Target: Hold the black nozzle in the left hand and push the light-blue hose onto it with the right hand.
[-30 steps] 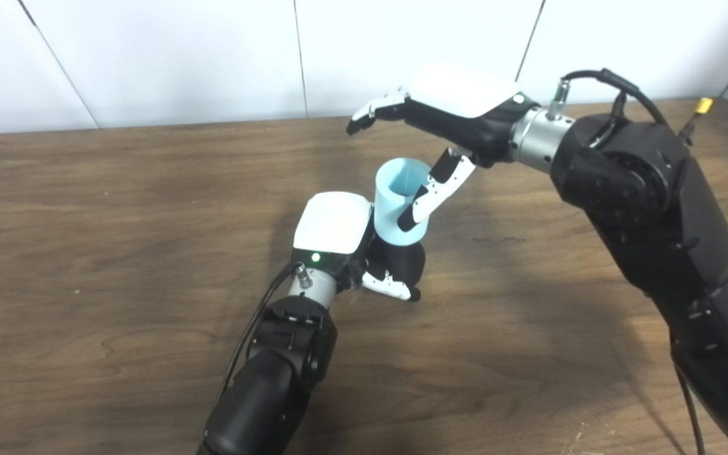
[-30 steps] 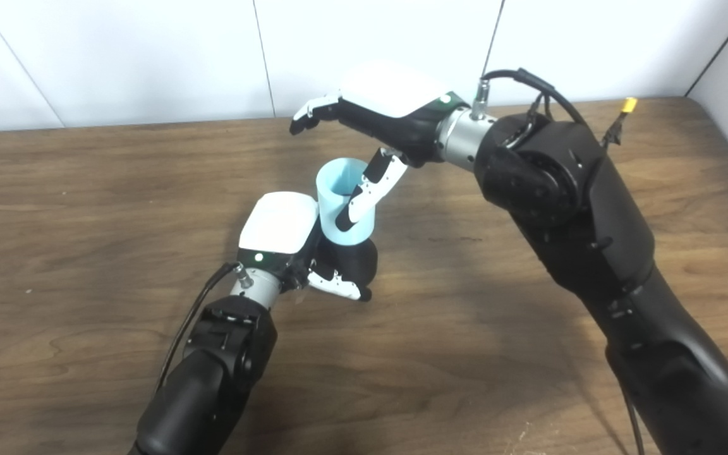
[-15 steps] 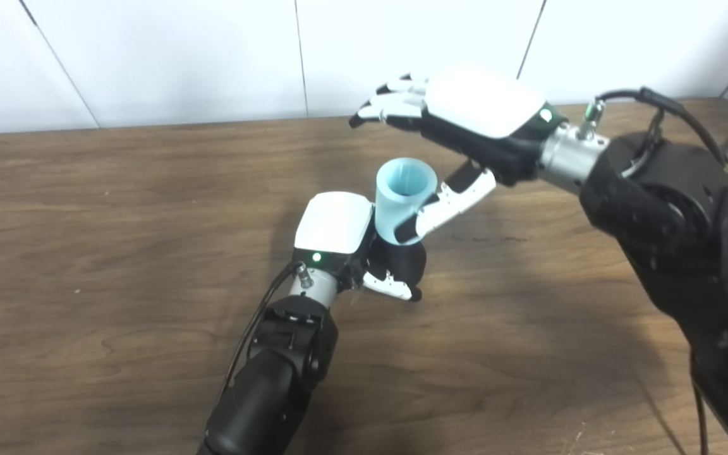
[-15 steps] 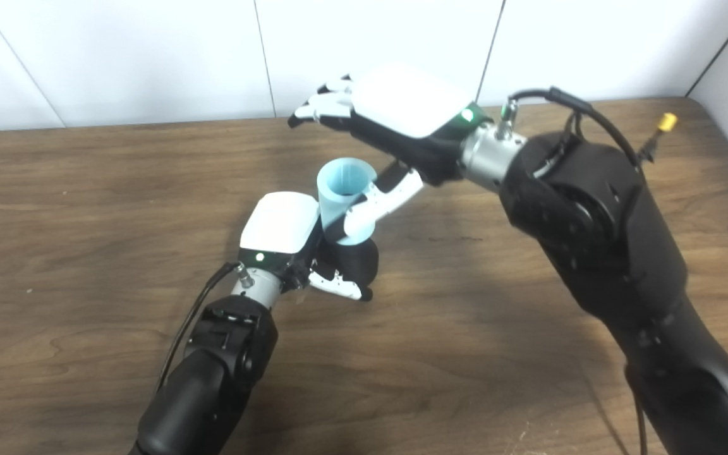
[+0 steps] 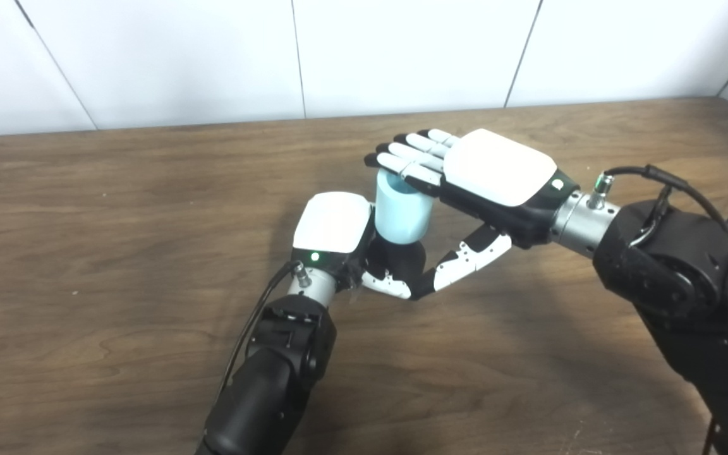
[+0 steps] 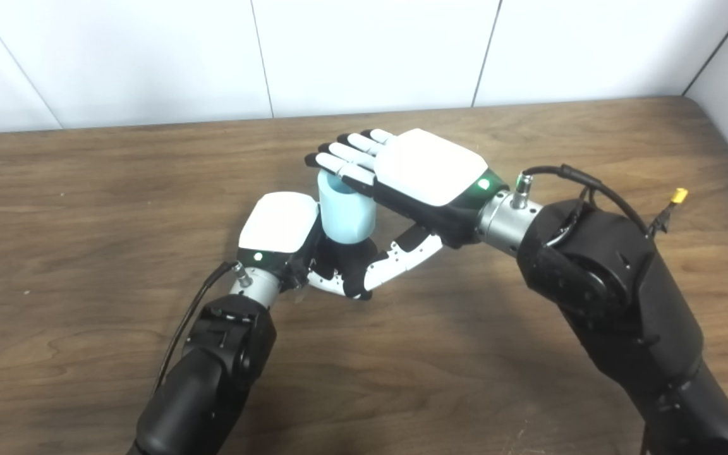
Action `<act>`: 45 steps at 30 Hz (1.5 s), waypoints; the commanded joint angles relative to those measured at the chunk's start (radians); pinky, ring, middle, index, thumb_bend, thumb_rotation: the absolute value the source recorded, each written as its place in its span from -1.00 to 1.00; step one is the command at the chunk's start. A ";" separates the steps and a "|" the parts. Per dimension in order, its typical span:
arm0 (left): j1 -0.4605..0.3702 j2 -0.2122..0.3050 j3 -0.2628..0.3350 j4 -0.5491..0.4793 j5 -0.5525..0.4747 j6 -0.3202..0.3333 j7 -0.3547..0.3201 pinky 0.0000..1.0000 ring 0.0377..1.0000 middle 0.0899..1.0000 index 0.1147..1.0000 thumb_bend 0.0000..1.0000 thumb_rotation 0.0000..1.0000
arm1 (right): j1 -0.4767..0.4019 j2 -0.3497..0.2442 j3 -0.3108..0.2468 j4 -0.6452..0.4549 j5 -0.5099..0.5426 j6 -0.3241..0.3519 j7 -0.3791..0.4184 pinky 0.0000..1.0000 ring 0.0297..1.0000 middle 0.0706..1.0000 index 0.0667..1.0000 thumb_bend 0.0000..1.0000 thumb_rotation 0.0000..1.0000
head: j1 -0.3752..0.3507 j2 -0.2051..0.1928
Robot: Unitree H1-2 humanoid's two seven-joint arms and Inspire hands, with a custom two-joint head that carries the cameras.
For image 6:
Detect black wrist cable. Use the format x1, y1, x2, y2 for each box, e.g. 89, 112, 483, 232
152, 261, 241, 396
513, 165, 652, 238

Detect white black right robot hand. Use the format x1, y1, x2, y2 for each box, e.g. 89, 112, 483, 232
305, 128, 509, 291

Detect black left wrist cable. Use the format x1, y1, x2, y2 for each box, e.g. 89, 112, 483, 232
152, 261, 241, 396

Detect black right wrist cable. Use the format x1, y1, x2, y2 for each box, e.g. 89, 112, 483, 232
513, 165, 652, 238

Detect black nozzle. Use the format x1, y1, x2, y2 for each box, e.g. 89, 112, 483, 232
323, 237, 380, 298

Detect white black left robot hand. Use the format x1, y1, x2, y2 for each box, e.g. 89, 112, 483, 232
238, 192, 377, 301

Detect light-blue hose piece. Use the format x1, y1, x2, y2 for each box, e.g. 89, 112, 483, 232
317, 169, 377, 245

